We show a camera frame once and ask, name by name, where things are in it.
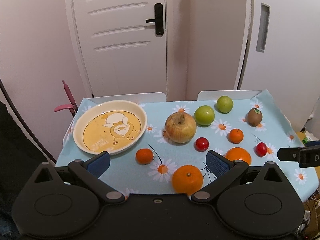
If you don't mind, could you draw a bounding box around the large orange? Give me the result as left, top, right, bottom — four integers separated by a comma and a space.
225, 147, 252, 165
171, 165, 203, 196

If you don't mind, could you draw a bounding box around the small mandarin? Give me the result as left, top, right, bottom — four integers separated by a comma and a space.
136, 148, 153, 165
228, 128, 244, 144

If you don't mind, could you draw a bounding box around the cherry tomato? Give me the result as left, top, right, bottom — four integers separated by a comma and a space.
255, 142, 267, 157
195, 137, 209, 152

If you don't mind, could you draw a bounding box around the large orange front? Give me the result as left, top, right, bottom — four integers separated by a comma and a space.
171, 165, 203, 196

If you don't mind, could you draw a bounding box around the green apple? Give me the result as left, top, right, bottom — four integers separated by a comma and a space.
216, 95, 233, 113
194, 105, 215, 126

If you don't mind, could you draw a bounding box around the brown kiwi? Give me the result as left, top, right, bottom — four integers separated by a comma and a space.
247, 108, 263, 127

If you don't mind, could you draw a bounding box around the large yellow apple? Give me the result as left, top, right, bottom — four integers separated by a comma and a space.
165, 112, 197, 144

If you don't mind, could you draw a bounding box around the cream cartoon plate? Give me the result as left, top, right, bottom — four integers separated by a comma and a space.
73, 100, 148, 155

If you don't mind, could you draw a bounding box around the blue daisy tablecloth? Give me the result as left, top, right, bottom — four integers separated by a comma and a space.
55, 89, 320, 203

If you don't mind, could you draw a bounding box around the black fabric bag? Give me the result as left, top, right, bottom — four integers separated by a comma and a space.
0, 101, 48, 230

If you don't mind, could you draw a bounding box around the white chair back right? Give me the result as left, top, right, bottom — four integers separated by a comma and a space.
197, 90, 261, 101

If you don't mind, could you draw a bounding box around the black stand pole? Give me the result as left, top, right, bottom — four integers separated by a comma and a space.
0, 80, 56, 164

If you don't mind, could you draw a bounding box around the white sliding wardrobe door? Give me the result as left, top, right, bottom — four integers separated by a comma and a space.
240, 0, 319, 130

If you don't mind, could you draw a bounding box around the pink scooter handle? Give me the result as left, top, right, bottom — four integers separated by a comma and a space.
53, 80, 79, 118

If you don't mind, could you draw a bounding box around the black door handle lock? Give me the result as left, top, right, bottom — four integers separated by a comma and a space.
145, 3, 164, 36

